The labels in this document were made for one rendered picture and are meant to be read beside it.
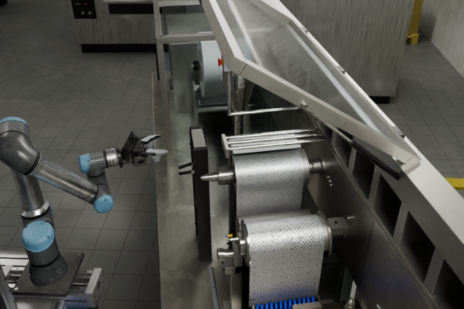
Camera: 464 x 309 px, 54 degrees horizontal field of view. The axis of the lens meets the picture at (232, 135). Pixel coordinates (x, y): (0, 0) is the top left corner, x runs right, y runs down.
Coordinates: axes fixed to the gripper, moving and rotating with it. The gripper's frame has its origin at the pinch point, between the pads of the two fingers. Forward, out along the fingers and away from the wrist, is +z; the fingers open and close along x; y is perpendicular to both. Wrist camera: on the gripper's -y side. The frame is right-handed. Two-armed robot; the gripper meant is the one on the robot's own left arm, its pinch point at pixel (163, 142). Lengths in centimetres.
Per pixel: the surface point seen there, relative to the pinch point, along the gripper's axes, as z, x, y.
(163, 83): 9.3, -30.4, -9.6
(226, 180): 10.3, 45.8, -16.4
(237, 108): 32.8, 3.0, -12.4
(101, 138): -9, -203, 153
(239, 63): -3, 77, -82
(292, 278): 20, 80, 0
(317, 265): 28, 81, -5
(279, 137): 31, 43, -28
